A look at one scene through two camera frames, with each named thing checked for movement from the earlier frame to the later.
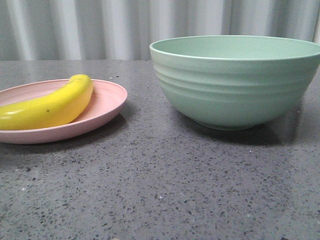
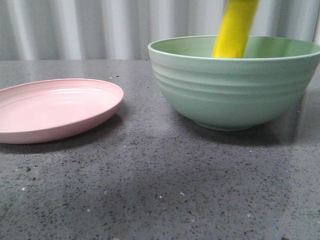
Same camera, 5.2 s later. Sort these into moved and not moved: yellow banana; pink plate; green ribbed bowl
Moved: yellow banana
Not moved: green ribbed bowl; pink plate
